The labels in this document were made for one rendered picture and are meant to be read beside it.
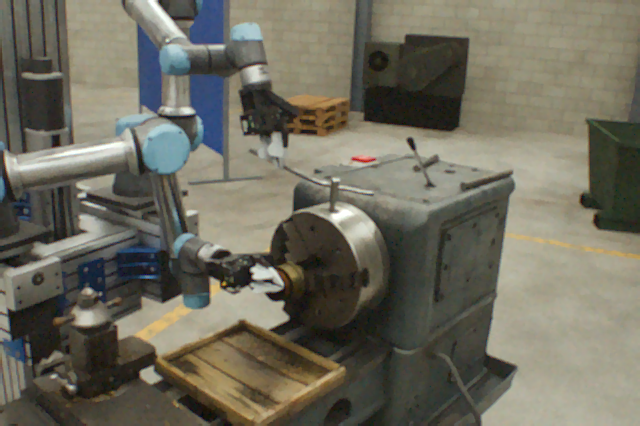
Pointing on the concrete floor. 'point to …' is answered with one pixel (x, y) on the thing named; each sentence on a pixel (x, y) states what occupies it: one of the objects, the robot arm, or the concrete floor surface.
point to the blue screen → (217, 33)
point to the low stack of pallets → (319, 114)
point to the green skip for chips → (614, 175)
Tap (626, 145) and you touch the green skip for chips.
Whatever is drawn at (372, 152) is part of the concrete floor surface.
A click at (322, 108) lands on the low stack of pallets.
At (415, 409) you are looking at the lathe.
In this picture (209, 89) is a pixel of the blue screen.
